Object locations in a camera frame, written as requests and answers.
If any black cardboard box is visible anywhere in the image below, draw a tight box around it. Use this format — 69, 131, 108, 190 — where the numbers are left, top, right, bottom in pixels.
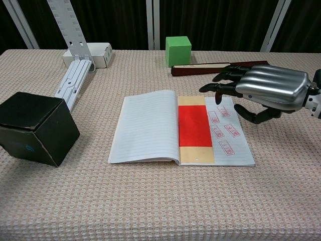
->
0, 91, 81, 168

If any green cube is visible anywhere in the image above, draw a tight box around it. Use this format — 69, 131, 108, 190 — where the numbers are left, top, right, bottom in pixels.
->
165, 36, 193, 68

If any beige waffle tablecloth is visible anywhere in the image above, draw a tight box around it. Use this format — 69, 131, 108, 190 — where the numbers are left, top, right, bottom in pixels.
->
0, 49, 321, 241

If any small white box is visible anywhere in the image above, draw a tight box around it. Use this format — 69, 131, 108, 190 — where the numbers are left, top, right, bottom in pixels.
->
62, 42, 113, 69

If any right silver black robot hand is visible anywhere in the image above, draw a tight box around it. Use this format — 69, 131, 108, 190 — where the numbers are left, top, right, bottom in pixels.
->
199, 64, 313, 124

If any yellow cream lined notebook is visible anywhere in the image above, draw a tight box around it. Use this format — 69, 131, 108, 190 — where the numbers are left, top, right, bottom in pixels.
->
107, 89, 256, 167

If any white upright partition post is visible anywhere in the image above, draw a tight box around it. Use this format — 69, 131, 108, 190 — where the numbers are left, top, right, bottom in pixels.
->
146, 0, 161, 50

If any red and tan bookmark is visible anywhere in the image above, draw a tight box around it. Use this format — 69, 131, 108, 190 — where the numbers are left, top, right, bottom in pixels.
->
177, 95, 216, 165

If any white folding stand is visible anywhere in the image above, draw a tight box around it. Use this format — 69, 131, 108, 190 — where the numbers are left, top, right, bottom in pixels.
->
46, 0, 93, 112

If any black pleated curtain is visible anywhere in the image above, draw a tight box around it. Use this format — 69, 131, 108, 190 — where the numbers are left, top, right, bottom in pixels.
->
0, 0, 321, 53

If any white slanted partition post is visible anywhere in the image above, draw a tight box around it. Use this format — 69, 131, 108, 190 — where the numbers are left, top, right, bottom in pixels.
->
2, 0, 40, 50
260, 0, 293, 53

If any dark red folded fan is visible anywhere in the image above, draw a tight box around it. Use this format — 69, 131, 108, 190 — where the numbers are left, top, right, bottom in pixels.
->
171, 60, 268, 76

